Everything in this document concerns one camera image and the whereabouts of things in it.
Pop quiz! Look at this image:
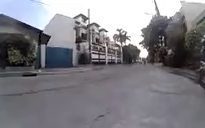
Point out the dark green tree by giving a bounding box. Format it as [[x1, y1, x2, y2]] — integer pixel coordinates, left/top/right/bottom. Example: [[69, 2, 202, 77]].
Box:
[[122, 43, 142, 65]]

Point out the palm tree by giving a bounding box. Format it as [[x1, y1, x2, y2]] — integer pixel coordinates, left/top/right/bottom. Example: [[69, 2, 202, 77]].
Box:
[[112, 28, 132, 48]]

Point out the grey concrete road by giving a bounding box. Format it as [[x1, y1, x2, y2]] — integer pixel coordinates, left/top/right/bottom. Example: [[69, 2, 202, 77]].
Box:
[[0, 63, 205, 128]]

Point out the blue metal gate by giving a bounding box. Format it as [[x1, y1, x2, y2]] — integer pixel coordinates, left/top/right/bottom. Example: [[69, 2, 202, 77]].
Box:
[[45, 46, 74, 69]]

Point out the white multi-storey building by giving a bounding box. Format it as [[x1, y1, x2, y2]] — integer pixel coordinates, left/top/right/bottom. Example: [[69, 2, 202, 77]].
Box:
[[43, 13, 124, 67]]

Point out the grey pavement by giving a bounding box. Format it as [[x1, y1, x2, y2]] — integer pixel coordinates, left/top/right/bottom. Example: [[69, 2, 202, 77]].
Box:
[[0, 64, 104, 78]]

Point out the white gate pillar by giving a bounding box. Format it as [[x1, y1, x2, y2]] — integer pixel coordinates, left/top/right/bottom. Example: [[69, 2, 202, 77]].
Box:
[[39, 44, 47, 69]]

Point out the row of trees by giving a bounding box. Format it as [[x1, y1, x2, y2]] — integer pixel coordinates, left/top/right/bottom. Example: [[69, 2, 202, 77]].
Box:
[[139, 14, 205, 69]]

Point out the leaning utility pole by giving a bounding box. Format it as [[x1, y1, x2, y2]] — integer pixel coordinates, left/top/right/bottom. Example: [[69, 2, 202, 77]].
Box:
[[153, 0, 162, 18]]

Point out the green bush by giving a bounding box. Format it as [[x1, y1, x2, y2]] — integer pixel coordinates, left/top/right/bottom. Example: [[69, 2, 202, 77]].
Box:
[[0, 35, 39, 68]]

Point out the low house with dark roof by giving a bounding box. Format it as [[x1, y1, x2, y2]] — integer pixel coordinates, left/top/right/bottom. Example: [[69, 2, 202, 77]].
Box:
[[0, 11, 52, 70]]

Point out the pale building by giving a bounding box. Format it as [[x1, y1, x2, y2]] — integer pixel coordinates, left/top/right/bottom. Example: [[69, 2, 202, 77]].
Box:
[[172, 0, 205, 33]]

